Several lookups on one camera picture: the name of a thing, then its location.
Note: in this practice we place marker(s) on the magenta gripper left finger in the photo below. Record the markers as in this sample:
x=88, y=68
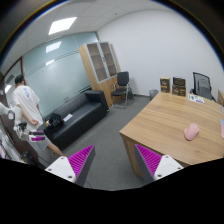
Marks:
x=74, y=168

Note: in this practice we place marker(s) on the black bag on sofa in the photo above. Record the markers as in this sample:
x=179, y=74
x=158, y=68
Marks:
x=54, y=122

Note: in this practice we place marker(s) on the wooden glass-door cabinet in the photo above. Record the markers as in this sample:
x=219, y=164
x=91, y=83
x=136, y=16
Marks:
x=100, y=66

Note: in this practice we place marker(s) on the black mesh office chair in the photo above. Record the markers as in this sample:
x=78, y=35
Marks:
x=202, y=86

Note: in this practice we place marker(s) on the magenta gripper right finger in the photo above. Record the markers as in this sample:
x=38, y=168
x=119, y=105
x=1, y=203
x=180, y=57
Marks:
x=154, y=166

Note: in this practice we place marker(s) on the pink mouse pad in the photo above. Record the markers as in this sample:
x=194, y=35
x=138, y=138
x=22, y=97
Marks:
x=222, y=127

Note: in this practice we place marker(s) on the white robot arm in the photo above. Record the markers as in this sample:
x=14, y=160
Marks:
x=15, y=115

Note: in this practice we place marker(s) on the black visitor chair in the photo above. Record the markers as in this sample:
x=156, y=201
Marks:
x=121, y=87

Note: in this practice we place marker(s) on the green white desk card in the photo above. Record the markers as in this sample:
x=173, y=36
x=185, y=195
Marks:
x=195, y=98

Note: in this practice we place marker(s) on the white paper on sofa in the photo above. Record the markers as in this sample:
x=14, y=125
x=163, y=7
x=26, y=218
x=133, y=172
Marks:
x=69, y=116

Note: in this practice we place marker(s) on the wooden office desk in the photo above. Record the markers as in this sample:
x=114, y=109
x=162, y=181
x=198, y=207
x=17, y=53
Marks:
x=160, y=127

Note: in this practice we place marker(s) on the person in white shirt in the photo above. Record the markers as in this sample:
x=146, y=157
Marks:
x=24, y=97

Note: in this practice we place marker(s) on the grey waste bin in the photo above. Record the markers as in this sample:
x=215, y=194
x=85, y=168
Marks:
x=153, y=93

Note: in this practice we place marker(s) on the black leather sofa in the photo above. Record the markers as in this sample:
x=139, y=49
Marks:
x=87, y=108

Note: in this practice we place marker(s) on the left brown award plaque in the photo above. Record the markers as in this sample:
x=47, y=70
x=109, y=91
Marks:
x=165, y=84

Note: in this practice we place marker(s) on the pink computer mouse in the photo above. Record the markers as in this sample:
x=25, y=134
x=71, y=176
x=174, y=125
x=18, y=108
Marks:
x=191, y=131

